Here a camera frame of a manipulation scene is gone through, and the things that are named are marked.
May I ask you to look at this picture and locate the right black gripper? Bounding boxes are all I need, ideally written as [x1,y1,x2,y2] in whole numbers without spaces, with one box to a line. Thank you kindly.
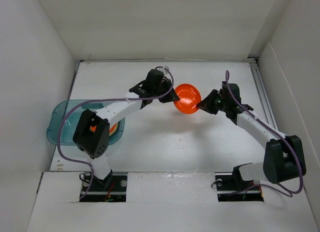
[195,89,229,115]

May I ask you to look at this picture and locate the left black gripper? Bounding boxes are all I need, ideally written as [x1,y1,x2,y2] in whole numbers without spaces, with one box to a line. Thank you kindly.
[153,79,179,104]

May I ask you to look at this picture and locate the orange plate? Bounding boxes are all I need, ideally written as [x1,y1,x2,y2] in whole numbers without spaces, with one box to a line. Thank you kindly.
[89,123,119,136]
[173,83,202,115]

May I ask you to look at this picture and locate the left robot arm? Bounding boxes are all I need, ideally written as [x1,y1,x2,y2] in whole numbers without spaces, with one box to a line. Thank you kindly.
[72,66,180,191]

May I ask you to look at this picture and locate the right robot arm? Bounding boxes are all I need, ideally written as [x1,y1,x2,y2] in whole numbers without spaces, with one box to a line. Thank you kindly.
[196,82,307,189]

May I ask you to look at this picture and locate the teal plastic bin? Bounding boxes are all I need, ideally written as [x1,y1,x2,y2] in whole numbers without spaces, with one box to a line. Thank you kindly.
[46,99,126,146]

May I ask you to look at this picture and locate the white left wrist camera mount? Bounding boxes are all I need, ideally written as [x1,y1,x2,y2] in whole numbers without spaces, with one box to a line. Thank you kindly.
[159,66,170,75]

